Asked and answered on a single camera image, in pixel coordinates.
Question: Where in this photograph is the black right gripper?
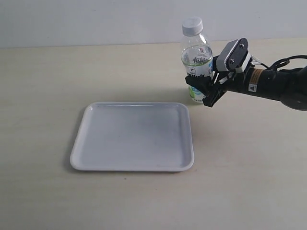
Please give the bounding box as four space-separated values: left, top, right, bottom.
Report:
185 56 249 107

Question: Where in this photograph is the clear plastic water bottle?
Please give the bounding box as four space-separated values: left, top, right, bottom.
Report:
180 30 214 104

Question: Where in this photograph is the white bottle cap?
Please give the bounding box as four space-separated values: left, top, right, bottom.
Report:
181 16 203 36

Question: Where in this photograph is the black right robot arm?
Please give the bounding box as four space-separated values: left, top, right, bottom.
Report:
185 55 307 111

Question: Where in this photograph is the white plastic tray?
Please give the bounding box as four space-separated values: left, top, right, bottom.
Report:
70 102 194 172

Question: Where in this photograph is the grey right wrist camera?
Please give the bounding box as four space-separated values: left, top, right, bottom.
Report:
213 38 251 73

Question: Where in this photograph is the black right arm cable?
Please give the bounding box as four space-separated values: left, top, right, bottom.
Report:
251 55 307 70

